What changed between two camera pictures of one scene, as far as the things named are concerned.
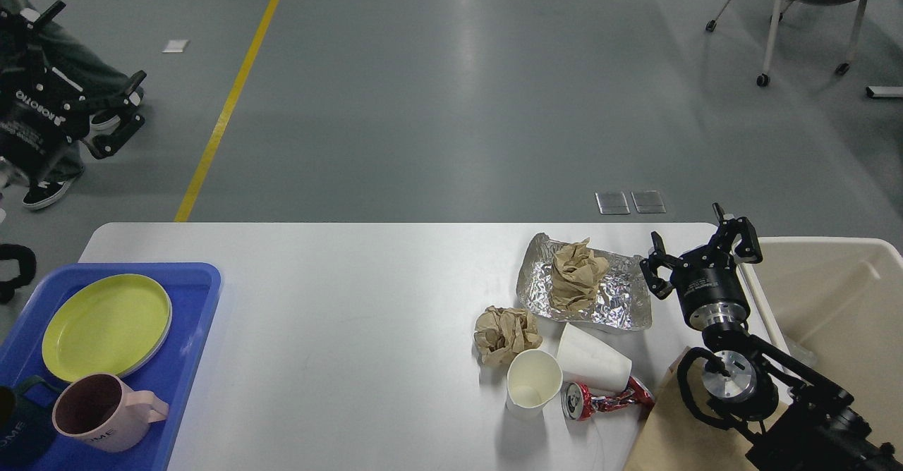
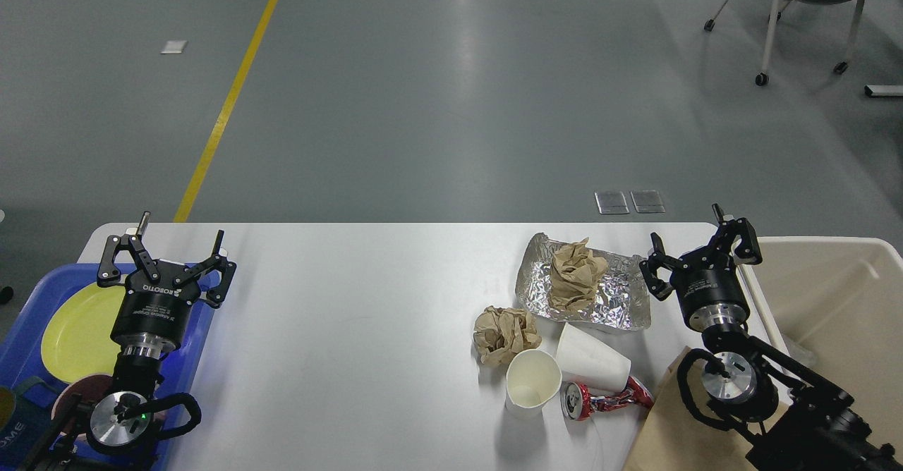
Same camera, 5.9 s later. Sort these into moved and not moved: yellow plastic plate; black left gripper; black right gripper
Moved: black left gripper
Not moved: yellow plastic plate; black right gripper
